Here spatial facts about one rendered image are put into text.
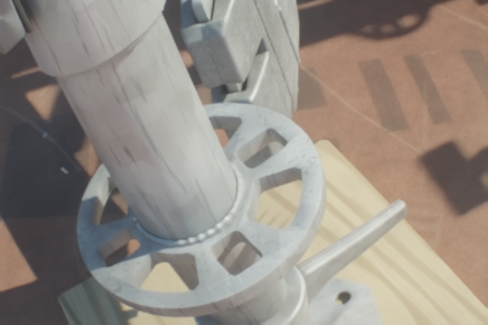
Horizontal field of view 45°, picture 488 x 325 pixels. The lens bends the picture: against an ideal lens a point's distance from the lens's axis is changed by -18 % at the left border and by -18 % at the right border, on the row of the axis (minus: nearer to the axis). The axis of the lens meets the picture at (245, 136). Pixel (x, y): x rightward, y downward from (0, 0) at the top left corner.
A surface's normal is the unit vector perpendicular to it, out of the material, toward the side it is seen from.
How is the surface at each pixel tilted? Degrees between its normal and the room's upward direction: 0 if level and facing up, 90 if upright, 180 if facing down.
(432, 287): 0
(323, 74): 0
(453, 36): 0
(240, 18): 90
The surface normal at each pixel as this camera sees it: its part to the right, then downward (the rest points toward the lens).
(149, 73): 0.68, 0.35
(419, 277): -0.29, -0.69
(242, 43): 0.91, -0.06
